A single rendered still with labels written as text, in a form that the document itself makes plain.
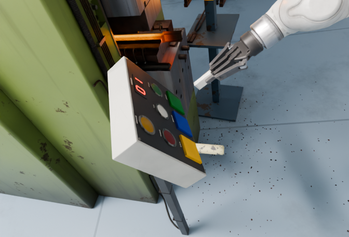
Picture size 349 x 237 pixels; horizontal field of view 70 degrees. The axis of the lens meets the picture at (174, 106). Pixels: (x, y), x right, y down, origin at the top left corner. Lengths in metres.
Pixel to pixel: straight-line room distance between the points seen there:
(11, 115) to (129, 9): 0.69
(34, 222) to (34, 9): 1.61
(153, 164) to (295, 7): 0.47
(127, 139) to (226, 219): 1.23
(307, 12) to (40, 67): 0.82
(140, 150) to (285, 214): 1.31
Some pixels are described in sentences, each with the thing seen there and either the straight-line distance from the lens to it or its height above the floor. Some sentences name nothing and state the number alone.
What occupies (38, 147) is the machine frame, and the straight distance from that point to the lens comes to 1.41.
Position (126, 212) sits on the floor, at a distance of 1.83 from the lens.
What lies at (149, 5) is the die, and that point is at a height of 1.18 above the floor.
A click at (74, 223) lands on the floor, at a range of 1.96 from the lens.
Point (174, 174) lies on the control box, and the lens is 0.68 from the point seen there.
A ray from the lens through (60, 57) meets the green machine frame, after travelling 0.90.
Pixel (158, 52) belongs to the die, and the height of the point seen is 0.97.
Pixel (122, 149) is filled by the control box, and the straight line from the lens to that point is 0.57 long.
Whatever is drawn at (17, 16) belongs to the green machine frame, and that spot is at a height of 1.36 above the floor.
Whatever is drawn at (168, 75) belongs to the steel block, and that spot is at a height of 0.89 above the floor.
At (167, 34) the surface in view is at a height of 1.02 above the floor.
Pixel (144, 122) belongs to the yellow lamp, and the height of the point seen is 1.17.
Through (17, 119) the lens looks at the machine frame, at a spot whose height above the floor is 0.90.
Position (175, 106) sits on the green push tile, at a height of 1.02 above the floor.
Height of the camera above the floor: 1.62
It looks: 46 degrees down
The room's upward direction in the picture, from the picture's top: 14 degrees counter-clockwise
